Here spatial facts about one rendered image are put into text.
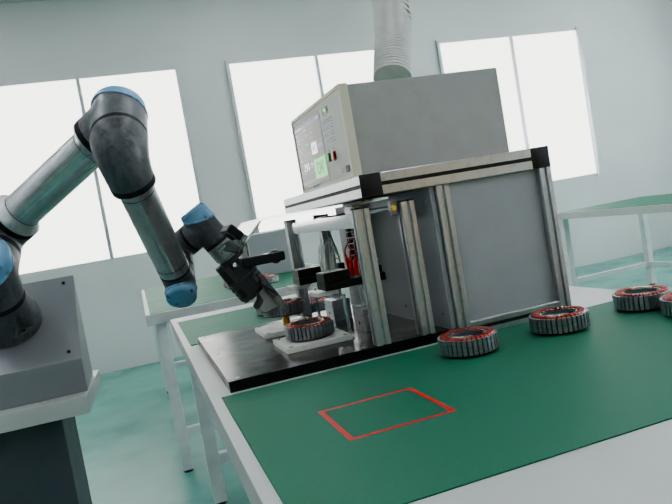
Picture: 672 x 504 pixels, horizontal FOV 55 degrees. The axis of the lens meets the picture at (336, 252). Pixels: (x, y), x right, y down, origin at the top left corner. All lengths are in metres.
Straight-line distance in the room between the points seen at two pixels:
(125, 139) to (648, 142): 7.53
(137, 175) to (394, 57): 1.63
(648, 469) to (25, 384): 1.28
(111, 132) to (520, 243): 0.88
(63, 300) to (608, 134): 7.05
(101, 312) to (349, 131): 4.95
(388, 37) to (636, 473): 2.36
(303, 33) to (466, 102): 5.21
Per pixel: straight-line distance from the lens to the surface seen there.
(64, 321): 1.69
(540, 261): 1.49
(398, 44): 2.84
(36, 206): 1.60
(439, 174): 1.36
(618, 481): 0.72
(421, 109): 1.49
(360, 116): 1.44
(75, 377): 1.62
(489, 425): 0.88
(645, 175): 8.40
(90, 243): 6.16
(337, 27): 6.81
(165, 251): 1.51
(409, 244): 1.34
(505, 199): 1.45
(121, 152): 1.37
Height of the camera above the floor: 1.05
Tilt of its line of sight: 3 degrees down
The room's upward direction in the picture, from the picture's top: 10 degrees counter-clockwise
